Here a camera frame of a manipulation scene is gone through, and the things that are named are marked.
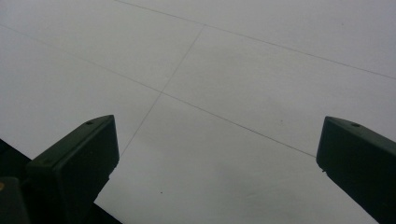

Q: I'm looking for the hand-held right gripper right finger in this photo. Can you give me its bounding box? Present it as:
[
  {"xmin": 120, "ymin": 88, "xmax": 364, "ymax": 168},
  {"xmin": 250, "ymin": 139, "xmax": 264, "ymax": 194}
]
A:
[{"xmin": 316, "ymin": 116, "xmax": 396, "ymax": 224}]

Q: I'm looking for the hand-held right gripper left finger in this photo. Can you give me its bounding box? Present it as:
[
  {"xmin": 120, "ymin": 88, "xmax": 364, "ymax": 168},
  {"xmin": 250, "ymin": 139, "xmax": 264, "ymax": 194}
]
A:
[{"xmin": 21, "ymin": 114, "xmax": 120, "ymax": 224}]

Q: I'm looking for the white table cover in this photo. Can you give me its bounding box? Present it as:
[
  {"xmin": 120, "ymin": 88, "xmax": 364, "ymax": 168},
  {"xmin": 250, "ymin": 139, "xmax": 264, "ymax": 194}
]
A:
[{"xmin": 0, "ymin": 0, "xmax": 396, "ymax": 224}]

